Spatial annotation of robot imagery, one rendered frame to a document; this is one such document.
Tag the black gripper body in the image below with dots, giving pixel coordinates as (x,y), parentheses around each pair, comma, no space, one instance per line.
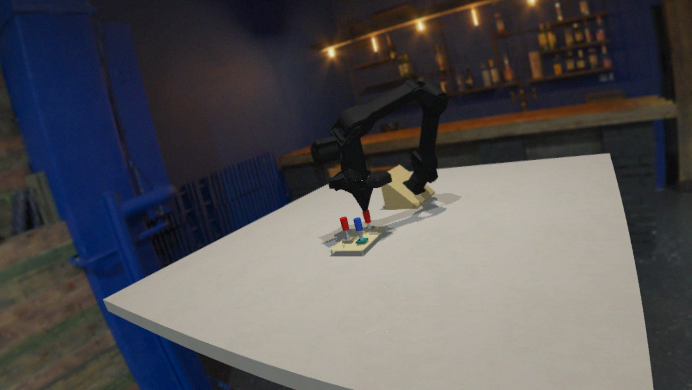
(376,180)

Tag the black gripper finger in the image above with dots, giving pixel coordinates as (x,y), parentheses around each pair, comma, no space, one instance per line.
(365,194)
(356,195)

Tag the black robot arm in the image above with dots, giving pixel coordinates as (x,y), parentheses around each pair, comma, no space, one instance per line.
(359,120)

